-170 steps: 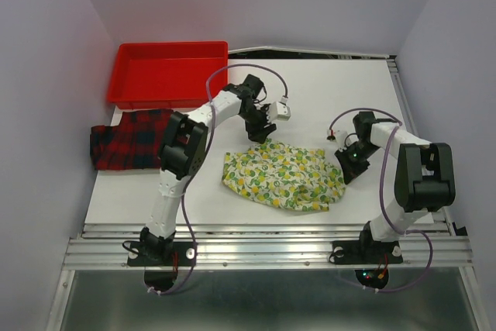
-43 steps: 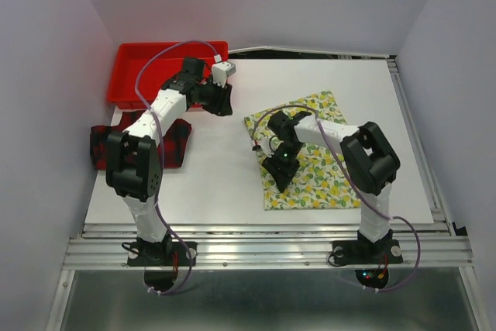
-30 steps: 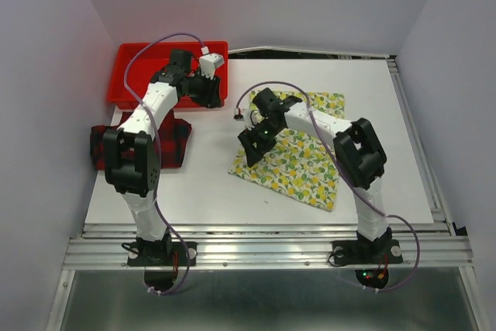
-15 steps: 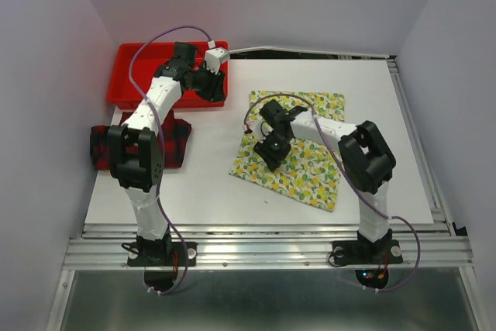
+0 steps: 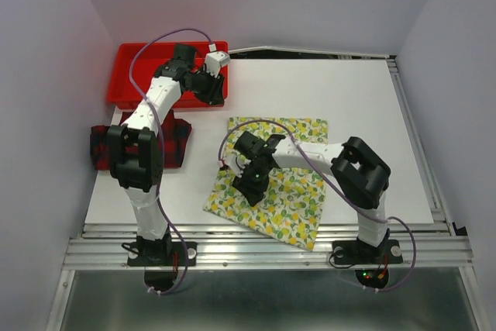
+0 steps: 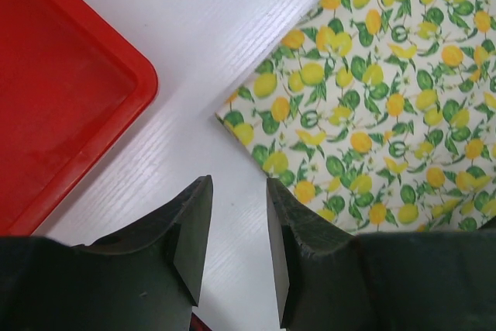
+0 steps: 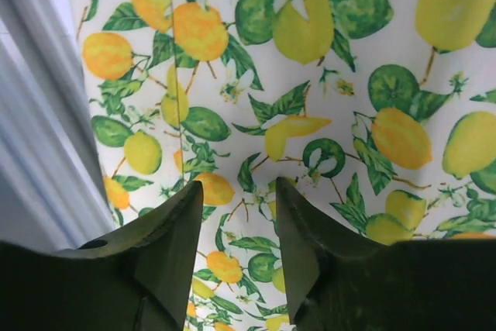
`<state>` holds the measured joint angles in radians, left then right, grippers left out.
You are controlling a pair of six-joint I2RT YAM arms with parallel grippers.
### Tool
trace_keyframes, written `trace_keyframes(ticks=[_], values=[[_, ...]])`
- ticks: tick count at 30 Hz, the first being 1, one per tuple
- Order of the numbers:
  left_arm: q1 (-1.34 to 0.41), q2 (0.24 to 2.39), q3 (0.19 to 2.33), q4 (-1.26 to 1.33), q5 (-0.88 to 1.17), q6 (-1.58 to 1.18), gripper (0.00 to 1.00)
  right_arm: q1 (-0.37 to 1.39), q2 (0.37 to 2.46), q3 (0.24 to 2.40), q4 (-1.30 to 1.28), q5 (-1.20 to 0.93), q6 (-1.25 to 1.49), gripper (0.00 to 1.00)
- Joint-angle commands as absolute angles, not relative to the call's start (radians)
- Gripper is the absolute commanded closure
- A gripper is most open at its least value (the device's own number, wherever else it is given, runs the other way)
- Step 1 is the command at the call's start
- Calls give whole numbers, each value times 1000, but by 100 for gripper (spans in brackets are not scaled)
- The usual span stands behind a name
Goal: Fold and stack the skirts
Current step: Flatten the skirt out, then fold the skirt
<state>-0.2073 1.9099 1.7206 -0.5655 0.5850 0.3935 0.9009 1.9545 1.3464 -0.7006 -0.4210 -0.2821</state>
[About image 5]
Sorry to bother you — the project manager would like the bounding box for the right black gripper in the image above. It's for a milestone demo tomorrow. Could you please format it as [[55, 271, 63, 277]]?
[[232, 160, 272, 207]]

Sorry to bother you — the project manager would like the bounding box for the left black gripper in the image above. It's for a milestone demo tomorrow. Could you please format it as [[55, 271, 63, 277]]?
[[186, 65, 225, 107]]

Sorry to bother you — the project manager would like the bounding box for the lemon print skirt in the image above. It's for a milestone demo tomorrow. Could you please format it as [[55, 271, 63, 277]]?
[[203, 117, 328, 250]]

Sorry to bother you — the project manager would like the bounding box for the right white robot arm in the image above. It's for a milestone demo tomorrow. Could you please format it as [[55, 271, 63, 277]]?
[[222, 131, 391, 266]]

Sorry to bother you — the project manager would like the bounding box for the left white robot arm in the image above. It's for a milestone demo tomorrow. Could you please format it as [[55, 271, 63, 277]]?
[[107, 43, 230, 267]]

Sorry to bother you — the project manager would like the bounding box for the red black plaid skirt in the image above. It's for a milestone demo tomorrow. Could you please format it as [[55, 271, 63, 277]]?
[[90, 109, 192, 171]]

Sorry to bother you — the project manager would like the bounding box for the red plastic bin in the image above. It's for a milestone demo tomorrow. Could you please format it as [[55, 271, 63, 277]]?
[[106, 40, 229, 111]]

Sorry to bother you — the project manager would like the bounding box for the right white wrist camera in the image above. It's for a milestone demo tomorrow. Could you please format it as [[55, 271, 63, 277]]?
[[219, 153, 249, 178]]

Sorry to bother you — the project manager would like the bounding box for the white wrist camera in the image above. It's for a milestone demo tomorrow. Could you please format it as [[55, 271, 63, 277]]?
[[204, 50, 230, 76], [219, 153, 249, 178]]

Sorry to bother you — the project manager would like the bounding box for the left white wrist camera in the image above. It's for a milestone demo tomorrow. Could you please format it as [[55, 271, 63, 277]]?
[[204, 50, 230, 76]]

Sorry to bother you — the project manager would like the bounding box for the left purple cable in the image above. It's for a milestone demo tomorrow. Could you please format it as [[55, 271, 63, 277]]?
[[129, 28, 218, 296]]

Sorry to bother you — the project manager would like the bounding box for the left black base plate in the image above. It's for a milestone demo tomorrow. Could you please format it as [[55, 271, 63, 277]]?
[[121, 241, 198, 295]]

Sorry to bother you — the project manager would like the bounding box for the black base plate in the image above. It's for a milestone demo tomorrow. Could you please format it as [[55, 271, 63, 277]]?
[[121, 241, 198, 295], [328, 239, 404, 291]]

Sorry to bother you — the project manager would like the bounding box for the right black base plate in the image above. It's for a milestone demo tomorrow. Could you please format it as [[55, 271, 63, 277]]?
[[328, 239, 404, 291]]

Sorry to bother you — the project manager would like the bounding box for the aluminium rail frame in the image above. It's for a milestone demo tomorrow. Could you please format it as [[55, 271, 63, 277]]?
[[47, 57, 491, 330]]

